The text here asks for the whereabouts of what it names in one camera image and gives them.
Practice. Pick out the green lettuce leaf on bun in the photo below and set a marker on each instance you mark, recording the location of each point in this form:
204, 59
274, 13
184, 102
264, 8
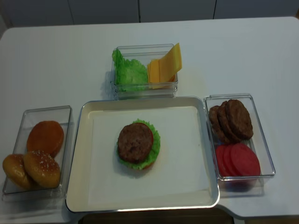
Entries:
153, 153

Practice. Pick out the flat orange bottom bun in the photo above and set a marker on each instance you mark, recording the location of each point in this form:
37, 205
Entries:
46, 136

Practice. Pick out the clear lettuce and cheese box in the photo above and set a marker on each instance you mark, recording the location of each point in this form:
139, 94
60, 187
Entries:
145, 54

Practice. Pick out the red tomato slice back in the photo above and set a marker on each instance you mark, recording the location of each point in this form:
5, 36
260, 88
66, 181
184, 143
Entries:
219, 156

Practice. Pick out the sesame top bun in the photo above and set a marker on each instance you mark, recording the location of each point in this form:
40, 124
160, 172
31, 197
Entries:
42, 168

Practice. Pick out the clear patty and tomato box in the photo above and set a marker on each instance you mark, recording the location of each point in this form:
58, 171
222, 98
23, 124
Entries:
237, 186

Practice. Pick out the red tomato slice on burger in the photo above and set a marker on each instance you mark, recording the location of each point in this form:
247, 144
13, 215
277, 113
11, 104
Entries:
150, 137

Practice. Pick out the plain top bun left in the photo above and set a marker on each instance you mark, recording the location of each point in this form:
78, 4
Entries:
13, 166

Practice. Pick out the brown burger patty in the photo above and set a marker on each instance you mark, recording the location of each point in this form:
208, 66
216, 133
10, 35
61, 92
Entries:
216, 126
133, 144
239, 119
224, 124

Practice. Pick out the yellow cheese slice stack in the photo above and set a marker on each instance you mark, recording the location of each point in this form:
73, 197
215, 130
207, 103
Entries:
153, 71

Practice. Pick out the bottom bun on tray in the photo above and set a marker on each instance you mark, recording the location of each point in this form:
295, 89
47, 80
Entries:
147, 166

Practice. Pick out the red tomato slice front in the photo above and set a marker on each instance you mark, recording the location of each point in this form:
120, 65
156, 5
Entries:
245, 160

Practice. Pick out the clear bun box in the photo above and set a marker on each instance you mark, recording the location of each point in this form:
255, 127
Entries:
62, 115

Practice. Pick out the red tomato slice middle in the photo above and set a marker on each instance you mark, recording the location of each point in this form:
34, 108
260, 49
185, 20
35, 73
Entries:
228, 162

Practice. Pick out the green lettuce leaf in box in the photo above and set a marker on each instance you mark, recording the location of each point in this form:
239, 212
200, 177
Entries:
131, 75

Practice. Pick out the yellow cheese slice upright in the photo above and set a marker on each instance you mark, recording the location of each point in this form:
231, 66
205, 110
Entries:
170, 64

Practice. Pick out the brown burger patty front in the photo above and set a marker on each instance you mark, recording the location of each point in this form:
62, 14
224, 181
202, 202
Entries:
239, 119

